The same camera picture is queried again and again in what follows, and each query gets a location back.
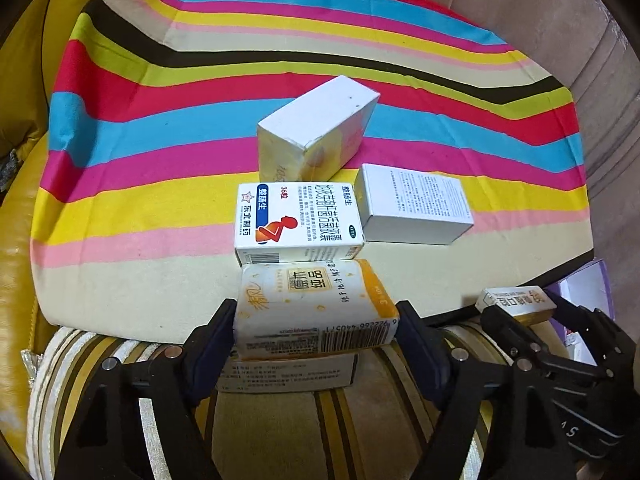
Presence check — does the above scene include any white blue red medicine box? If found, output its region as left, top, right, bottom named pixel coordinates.
left=234, top=182, right=364, bottom=266

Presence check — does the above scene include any purple storage box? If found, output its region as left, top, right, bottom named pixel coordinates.
left=546, top=259, right=615, bottom=365

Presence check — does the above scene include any white orange soap box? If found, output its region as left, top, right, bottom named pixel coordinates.
left=233, top=259, right=399, bottom=361

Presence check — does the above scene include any white fine-print box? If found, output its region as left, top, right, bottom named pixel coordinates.
left=354, top=164, right=474, bottom=245

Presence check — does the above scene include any beige striped blanket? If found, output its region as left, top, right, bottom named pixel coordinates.
left=22, top=314, right=551, bottom=480

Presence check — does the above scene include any yellow leather cushion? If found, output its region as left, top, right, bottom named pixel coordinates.
left=1, top=0, right=89, bottom=464

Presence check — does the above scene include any rainbow striped cloth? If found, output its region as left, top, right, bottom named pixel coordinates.
left=30, top=0, right=593, bottom=341

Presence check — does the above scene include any white yellow-sided box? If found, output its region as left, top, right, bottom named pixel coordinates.
left=257, top=75, right=380, bottom=182

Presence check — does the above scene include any white gold toothpaste box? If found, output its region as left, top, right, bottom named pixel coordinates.
left=475, top=285, right=556, bottom=326

